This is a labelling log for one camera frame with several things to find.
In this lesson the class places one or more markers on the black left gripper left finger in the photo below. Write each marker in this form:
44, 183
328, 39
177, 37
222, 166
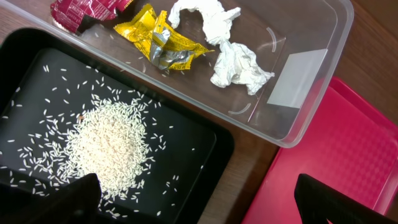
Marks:
75, 203

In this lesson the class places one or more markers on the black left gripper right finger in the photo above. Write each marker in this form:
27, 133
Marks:
319, 203

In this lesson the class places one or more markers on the white napkin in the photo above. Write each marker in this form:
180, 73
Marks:
237, 64

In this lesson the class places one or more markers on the yellow snack wrapper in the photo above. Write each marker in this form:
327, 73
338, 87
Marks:
159, 42

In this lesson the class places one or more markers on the white tissue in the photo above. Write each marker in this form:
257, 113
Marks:
217, 22

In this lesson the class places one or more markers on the red serving tray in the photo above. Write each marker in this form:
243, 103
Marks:
349, 146

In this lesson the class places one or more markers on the pile of white rice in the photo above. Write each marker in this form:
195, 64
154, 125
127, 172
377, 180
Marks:
109, 139

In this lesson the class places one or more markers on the black tray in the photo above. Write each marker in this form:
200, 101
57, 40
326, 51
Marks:
43, 76

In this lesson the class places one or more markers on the clear plastic bin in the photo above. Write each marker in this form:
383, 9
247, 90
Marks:
299, 41

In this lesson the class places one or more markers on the red snack wrapper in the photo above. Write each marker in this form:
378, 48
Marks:
76, 15

